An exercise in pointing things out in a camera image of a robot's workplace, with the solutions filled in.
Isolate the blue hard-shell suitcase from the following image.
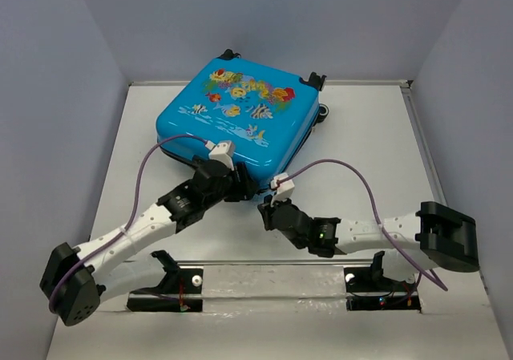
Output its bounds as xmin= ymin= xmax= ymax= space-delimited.
xmin=156 ymin=49 xmax=329 ymax=188

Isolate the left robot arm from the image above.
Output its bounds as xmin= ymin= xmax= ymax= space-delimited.
xmin=39 ymin=160 xmax=259 ymax=326

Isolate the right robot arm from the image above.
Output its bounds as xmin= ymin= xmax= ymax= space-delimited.
xmin=258 ymin=196 xmax=480 ymax=289

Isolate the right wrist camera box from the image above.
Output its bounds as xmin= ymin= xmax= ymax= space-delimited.
xmin=269 ymin=172 xmax=295 ymax=206

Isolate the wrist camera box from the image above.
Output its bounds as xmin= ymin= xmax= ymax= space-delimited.
xmin=269 ymin=172 xmax=295 ymax=206
xmin=208 ymin=140 xmax=236 ymax=171

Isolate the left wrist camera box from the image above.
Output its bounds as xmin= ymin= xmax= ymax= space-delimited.
xmin=208 ymin=140 xmax=236 ymax=171

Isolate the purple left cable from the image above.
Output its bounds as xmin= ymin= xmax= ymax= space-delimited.
xmin=47 ymin=134 xmax=213 ymax=313

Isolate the purple cable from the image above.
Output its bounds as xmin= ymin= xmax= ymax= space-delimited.
xmin=47 ymin=134 xmax=213 ymax=313
xmin=276 ymin=158 xmax=449 ymax=291

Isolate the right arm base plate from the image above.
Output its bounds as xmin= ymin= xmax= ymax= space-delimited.
xmin=344 ymin=251 xmax=422 ymax=312

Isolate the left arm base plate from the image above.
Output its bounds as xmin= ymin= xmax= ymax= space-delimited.
xmin=127 ymin=250 xmax=204 ymax=313

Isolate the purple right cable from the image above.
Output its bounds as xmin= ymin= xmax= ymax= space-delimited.
xmin=276 ymin=158 xmax=449 ymax=291

